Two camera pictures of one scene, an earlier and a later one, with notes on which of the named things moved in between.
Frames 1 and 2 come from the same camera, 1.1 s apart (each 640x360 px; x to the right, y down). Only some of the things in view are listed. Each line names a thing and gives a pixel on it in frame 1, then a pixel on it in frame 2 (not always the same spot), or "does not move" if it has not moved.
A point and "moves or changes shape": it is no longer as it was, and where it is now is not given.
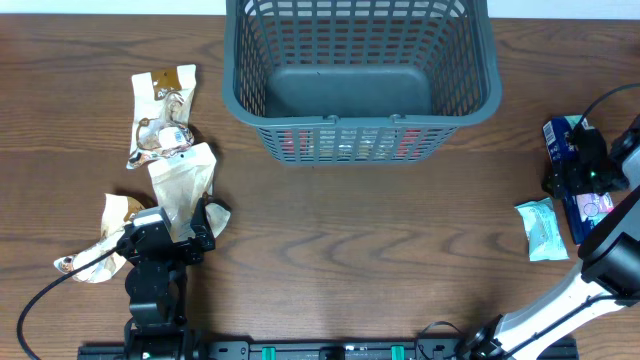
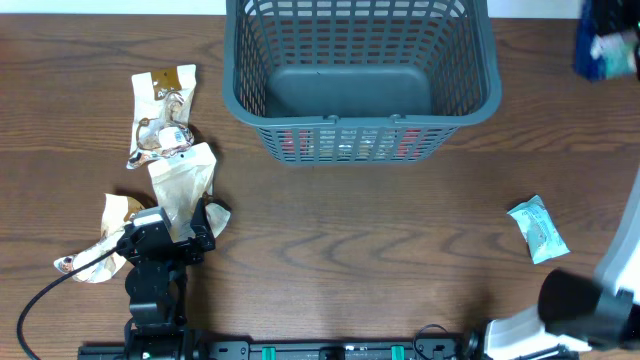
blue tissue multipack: x=582 y=211 to x=604 y=57
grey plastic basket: x=361 y=82 does not move
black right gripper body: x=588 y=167 to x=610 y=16
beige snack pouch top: x=162 y=105 does not move
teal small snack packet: x=545 y=239 moves or changes shape
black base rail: x=332 y=350 does not move
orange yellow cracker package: x=351 y=144 does not move
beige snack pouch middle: x=182 y=182 does not move
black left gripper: x=192 y=248 does not move
